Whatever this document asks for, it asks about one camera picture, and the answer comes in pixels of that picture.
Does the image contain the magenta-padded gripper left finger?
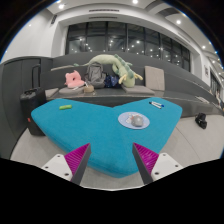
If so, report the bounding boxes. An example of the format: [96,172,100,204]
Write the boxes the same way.
[41,143,92,186]

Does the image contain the white marker with black cap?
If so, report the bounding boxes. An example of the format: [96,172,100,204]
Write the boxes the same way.
[148,101,162,110]

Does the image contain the round cloud-print mouse pad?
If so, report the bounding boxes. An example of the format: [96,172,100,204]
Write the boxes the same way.
[117,111,151,130]

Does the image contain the grey white computer mouse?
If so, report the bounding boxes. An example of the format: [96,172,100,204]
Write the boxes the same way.
[130,113,145,128]

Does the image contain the flat square grey cushion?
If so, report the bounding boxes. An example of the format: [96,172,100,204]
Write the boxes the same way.
[121,84,156,97]

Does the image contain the small tan pouch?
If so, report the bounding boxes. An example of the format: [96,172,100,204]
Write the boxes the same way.
[82,84,95,94]

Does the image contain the pink plush toy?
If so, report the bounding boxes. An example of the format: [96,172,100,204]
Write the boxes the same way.
[64,70,86,89]

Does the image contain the dark glass window wall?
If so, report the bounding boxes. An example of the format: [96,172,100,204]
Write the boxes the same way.
[65,21,191,73]

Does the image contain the dark blue patterned bag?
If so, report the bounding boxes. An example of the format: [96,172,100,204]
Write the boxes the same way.
[103,74,122,89]

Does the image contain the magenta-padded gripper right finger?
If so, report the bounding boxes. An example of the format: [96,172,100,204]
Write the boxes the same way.
[132,142,184,185]

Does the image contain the white marker with blue cap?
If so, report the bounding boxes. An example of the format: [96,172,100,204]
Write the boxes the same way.
[151,100,165,108]

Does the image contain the black suitcase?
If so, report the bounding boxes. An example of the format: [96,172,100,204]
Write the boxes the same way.
[19,64,48,137]

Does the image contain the upright grey seat cushion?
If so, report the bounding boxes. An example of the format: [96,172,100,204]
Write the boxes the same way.
[143,65,166,92]

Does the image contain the grey backpack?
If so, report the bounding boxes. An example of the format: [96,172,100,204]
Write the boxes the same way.
[84,61,107,89]

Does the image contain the black bag on floor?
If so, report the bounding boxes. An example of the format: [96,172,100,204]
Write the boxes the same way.
[194,112,208,130]

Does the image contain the flat round grey cushion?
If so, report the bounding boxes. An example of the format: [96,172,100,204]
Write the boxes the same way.
[58,86,86,98]

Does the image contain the grey tiered bench seating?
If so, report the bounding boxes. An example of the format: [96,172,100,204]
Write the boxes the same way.
[0,50,223,118]

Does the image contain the flat light grey cushion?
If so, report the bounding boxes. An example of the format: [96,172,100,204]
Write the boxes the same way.
[44,87,60,99]

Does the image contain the green dragon plush toy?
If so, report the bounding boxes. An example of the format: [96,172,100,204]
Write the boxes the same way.
[73,53,144,88]

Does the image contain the ceiling lights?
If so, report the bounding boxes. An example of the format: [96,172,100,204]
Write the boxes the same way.
[56,0,224,83]

